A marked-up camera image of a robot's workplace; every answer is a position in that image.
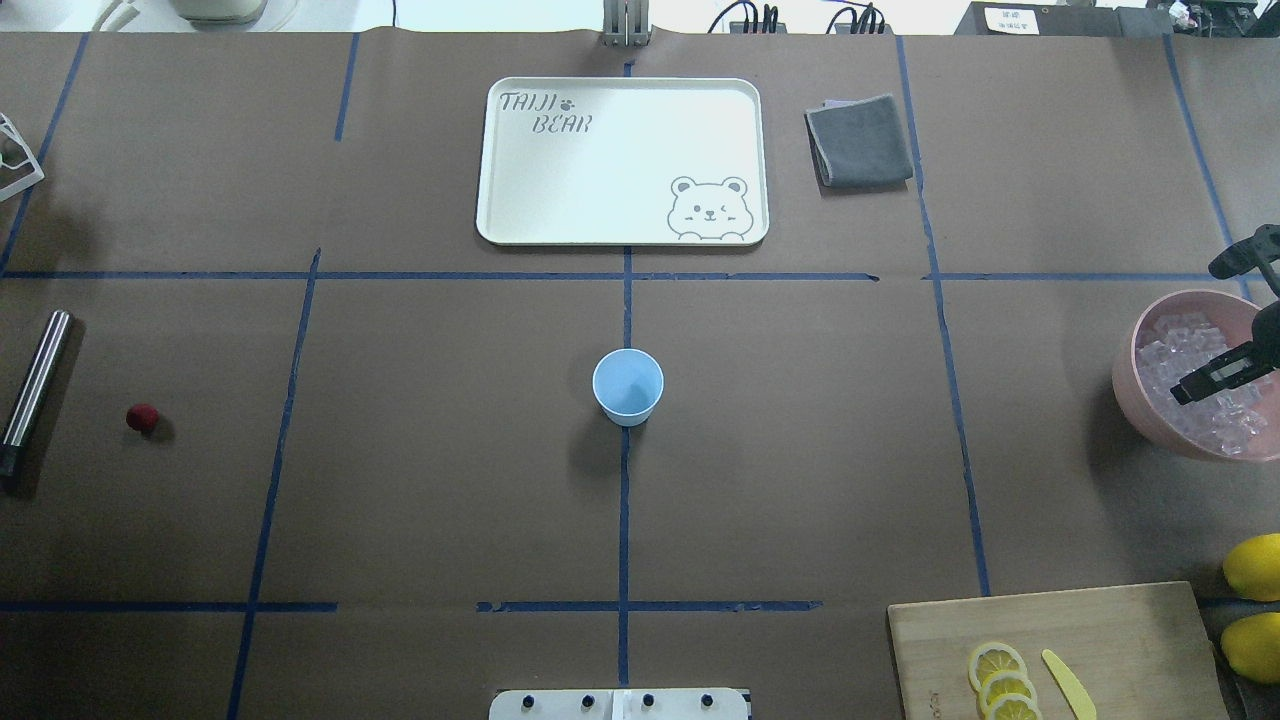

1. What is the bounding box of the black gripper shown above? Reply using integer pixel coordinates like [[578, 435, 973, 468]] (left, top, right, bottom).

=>
[[1170, 225, 1279, 405]]

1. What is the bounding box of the red strawberry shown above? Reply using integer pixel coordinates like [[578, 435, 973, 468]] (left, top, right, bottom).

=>
[[125, 404, 160, 436]]

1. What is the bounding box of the steel muddler rod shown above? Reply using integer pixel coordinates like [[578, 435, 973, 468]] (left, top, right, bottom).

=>
[[1, 309, 74, 479]]

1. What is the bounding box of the pile of ice cubes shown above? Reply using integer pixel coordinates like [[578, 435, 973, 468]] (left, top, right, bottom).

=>
[[1135, 313, 1277, 459]]

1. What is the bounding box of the light blue cup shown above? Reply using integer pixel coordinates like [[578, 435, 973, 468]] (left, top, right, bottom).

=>
[[591, 348, 666, 428]]

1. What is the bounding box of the clear acrylic cup rack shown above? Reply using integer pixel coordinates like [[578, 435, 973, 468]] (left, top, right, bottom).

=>
[[1, 113, 46, 202]]

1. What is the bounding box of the whole yellow lemon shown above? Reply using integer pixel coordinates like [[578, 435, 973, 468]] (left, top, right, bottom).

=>
[[1220, 612, 1279, 685], [1222, 533, 1279, 603]]

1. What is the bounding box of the wooden cutting board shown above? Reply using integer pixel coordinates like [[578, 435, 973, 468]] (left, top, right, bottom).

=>
[[888, 582, 1228, 719]]

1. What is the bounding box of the yellow plastic knife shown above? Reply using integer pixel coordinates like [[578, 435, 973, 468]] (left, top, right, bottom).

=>
[[1041, 650, 1098, 720]]

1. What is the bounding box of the lemon slice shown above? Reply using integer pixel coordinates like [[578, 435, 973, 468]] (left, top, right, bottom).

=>
[[977, 671, 1039, 715], [966, 641, 1027, 693], [984, 693, 1043, 720]]

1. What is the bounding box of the grey folded cloth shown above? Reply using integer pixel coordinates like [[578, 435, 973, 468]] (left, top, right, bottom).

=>
[[804, 94, 914, 190]]

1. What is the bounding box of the white bear tray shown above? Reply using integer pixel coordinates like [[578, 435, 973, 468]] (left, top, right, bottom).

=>
[[475, 77, 771, 249]]

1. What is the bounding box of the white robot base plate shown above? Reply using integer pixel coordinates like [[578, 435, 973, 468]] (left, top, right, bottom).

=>
[[488, 687, 753, 719]]

